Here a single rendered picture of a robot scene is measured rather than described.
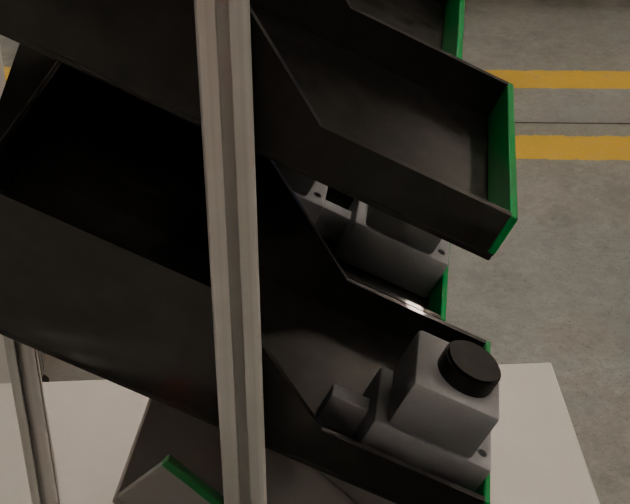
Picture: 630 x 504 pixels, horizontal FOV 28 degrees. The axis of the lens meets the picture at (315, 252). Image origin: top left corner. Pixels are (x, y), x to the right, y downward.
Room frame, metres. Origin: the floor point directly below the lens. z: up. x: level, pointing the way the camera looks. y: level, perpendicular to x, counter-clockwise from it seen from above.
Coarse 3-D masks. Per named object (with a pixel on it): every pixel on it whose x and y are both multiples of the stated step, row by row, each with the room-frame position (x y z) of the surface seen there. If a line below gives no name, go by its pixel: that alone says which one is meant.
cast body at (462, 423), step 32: (416, 352) 0.48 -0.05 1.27; (448, 352) 0.48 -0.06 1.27; (480, 352) 0.48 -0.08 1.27; (384, 384) 0.49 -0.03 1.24; (416, 384) 0.46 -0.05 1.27; (448, 384) 0.46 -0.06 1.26; (480, 384) 0.46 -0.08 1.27; (320, 416) 0.48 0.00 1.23; (352, 416) 0.48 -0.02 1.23; (384, 416) 0.46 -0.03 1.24; (416, 416) 0.46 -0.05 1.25; (448, 416) 0.45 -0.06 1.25; (480, 416) 0.45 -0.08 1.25; (384, 448) 0.46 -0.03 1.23; (416, 448) 0.46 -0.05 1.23; (448, 448) 0.45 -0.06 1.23; (480, 448) 0.47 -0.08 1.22; (448, 480) 0.45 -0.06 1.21; (480, 480) 0.45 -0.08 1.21
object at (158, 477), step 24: (168, 408) 0.55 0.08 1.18; (144, 432) 0.52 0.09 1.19; (168, 432) 0.53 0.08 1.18; (192, 432) 0.54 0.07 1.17; (216, 432) 0.56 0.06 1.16; (144, 456) 0.50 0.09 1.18; (168, 456) 0.47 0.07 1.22; (192, 456) 0.53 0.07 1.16; (216, 456) 0.54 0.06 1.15; (120, 480) 0.48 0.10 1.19; (144, 480) 0.47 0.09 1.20; (168, 480) 0.46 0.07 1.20; (192, 480) 0.46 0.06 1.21; (216, 480) 0.52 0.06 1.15; (288, 480) 0.56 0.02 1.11; (312, 480) 0.57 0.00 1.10; (336, 480) 0.58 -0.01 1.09
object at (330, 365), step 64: (64, 64) 0.59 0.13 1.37; (64, 128) 0.60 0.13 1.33; (128, 128) 0.59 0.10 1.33; (192, 128) 0.59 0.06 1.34; (0, 192) 0.47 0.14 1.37; (64, 192) 0.59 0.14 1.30; (128, 192) 0.59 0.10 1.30; (192, 192) 0.59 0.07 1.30; (256, 192) 0.58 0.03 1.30; (0, 256) 0.47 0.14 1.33; (64, 256) 0.46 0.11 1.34; (128, 256) 0.46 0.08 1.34; (192, 256) 0.58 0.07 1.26; (320, 256) 0.58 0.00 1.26; (0, 320) 0.47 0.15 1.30; (64, 320) 0.47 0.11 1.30; (128, 320) 0.46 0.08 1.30; (192, 320) 0.46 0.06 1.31; (320, 320) 0.56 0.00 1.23; (384, 320) 0.57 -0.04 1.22; (128, 384) 0.46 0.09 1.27; (192, 384) 0.46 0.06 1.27; (320, 384) 0.51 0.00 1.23; (320, 448) 0.45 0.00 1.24
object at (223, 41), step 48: (240, 0) 0.43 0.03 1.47; (240, 48) 0.43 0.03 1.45; (240, 96) 0.43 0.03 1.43; (240, 144) 0.43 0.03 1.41; (240, 192) 0.43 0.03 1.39; (240, 240) 0.43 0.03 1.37; (240, 288) 0.43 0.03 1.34; (240, 336) 0.43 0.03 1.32; (240, 384) 0.43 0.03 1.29; (48, 432) 0.75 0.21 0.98; (240, 432) 0.43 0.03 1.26; (48, 480) 0.74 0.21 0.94; (240, 480) 0.43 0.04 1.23
